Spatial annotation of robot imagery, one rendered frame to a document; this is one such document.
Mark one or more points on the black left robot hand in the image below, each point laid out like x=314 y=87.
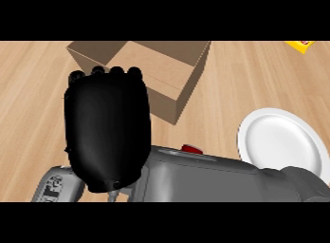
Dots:
x=106 y=133

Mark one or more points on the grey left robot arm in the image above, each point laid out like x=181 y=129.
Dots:
x=56 y=186

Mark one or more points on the red cupcake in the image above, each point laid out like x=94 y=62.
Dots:
x=192 y=149

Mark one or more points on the brown cardboard box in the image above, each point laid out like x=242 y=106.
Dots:
x=168 y=68

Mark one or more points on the white round plate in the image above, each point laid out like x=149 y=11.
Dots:
x=280 y=139

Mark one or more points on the yellow snack bag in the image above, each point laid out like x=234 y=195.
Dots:
x=301 y=45

